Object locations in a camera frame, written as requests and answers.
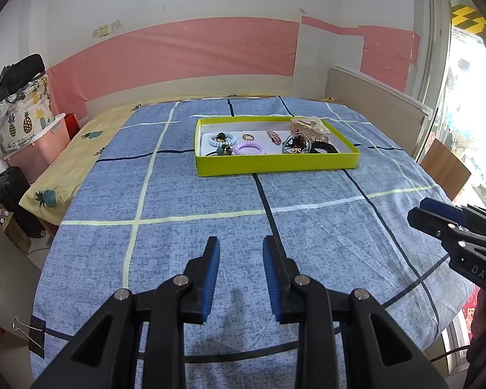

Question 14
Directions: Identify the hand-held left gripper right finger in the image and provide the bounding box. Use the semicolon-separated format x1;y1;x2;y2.
262;235;451;389

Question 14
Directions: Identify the black bag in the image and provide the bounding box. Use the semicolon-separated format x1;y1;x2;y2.
0;53;46;103

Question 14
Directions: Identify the light blue spiral hair tie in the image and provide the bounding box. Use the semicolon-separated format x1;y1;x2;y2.
207;131;236;151

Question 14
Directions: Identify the black hair band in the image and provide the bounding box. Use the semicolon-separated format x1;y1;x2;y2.
308;141;341;155

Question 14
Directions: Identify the yellow-green shallow box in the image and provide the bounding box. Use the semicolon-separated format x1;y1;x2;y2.
194;115;361;178

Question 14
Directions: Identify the black binder clip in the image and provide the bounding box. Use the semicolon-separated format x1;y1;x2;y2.
13;316;46;360

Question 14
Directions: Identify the cardboard box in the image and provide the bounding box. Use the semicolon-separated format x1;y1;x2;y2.
0;203;32;257

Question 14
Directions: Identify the black elastic with teal bead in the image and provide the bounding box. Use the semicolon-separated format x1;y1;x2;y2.
203;144;235;158

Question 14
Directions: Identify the beige translucent hair claw clip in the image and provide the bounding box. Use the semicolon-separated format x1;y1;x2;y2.
289;116;333;137

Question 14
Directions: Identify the blue checked blanket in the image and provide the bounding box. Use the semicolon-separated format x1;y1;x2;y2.
30;95;476;385

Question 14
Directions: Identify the black cable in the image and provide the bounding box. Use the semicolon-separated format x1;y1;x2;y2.
428;344;471;364

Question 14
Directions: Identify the brown wooden board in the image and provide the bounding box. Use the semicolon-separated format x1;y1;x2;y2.
419;140;471;202

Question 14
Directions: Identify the red box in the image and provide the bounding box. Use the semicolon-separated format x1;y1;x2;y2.
64;112;81;143

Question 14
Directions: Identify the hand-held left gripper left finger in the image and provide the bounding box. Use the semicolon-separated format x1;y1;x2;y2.
30;236;222;389

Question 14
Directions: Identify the beige bed side board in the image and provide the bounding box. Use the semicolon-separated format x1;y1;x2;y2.
326;66;434;163

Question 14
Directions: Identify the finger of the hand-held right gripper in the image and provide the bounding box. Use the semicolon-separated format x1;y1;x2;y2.
407;207;460;244
420;197;467;228

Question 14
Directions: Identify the yellow black striped sign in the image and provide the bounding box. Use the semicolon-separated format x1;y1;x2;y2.
451;3;486;34

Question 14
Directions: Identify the pink storage box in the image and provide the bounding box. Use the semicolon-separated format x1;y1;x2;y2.
4;113;72;184

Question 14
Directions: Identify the white window frame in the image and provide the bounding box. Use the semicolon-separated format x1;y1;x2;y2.
412;0;455;163

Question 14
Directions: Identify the pineapple print bag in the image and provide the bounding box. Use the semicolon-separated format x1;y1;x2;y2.
0;77;53;159

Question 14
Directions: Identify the purple spiral hair tie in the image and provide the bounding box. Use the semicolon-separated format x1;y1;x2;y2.
232;142;267;156

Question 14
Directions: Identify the wall socket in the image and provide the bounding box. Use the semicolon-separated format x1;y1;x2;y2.
92;19;123;40

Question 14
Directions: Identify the black suitcase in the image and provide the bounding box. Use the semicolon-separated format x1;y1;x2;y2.
0;166;46;239

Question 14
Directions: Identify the red beaded dark hair tie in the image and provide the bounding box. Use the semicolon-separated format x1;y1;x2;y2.
282;135;312;155

